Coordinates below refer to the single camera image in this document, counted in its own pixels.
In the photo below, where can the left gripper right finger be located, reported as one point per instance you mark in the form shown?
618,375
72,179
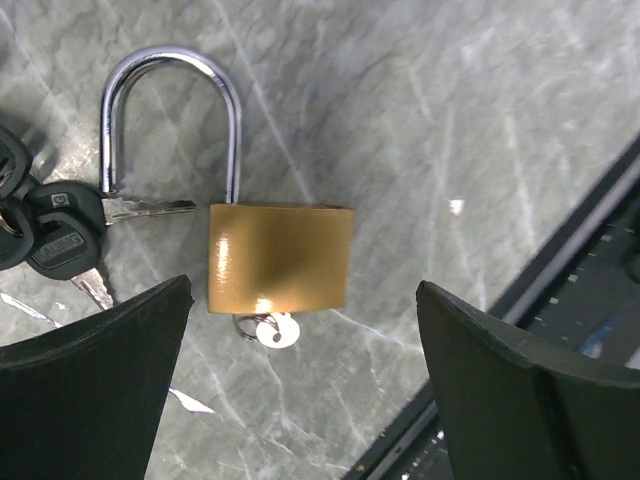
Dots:
516,406

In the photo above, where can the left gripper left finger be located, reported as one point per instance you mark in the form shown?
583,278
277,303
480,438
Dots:
84,401

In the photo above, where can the black key bunch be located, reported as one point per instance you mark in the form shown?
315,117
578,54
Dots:
59,228

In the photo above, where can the small brass key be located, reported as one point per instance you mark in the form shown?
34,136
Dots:
272,330

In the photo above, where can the brass padlock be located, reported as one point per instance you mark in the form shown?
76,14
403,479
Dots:
262,258

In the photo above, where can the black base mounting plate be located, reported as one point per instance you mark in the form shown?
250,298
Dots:
580,291

